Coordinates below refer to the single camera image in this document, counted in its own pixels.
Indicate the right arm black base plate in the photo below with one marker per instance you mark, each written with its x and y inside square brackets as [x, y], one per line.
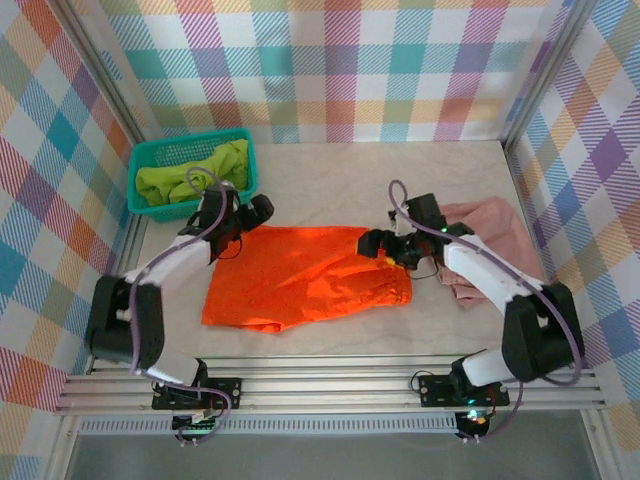
[435, 390]

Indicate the teal plastic basket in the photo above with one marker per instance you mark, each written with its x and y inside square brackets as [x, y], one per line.
[150, 155]

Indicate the pink shorts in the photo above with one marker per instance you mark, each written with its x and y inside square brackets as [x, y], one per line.
[505, 230]

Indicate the aluminium frame leg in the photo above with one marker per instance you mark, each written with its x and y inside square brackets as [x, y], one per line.
[62, 450]
[602, 450]

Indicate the aluminium table side rail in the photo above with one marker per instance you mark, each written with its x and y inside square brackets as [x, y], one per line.
[131, 245]
[514, 170]

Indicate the lime green shorts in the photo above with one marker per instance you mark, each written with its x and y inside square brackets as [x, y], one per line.
[155, 182]

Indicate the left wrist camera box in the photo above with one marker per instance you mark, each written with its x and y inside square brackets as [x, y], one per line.
[220, 195]

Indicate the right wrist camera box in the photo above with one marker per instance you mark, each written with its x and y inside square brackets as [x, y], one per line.
[425, 210]

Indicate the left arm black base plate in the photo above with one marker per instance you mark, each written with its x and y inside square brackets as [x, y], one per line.
[225, 387]

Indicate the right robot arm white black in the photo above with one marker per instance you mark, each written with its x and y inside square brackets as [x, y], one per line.
[540, 340]

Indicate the orange shorts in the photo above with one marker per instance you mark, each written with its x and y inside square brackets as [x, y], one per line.
[310, 280]

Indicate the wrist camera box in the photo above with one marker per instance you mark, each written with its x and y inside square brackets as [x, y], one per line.
[425, 210]
[220, 195]

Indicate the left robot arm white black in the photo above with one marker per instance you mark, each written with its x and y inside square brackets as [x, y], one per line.
[125, 325]

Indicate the aluminium mounting rail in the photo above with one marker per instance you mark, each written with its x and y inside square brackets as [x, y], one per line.
[325, 385]

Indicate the aluminium corner post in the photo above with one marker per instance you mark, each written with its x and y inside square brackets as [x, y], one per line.
[110, 80]
[542, 75]

